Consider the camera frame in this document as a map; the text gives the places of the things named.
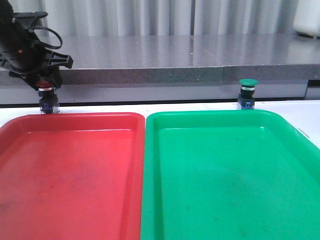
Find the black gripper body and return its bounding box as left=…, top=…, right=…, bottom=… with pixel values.
left=0, top=11, right=73, bottom=76

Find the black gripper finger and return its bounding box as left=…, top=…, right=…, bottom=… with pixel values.
left=44, top=66, right=62, bottom=89
left=9, top=71, right=40, bottom=91

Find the red mushroom push button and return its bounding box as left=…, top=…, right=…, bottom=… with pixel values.
left=36, top=80, right=60, bottom=114

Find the green mushroom push button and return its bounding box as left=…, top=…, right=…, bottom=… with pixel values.
left=237, top=78, right=259, bottom=110

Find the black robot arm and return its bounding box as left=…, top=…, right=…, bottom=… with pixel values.
left=0, top=0, right=73, bottom=93

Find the grey pleated curtain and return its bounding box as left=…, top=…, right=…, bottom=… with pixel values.
left=11, top=0, right=298, bottom=37

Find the grey stone counter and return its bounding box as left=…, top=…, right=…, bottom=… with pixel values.
left=0, top=34, right=320, bottom=105

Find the red plastic tray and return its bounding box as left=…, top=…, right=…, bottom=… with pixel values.
left=0, top=112, right=145, bottom=240

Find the green plastic tray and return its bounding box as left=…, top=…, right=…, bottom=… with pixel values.
left=140, top=110, right=320, bottom=240

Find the white rice cooker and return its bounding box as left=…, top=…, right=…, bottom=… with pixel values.
left=293, top=0, right=320, bottom=38

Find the black cable loop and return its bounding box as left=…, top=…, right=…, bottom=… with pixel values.
left=31, top=26, right=63, bottom=51

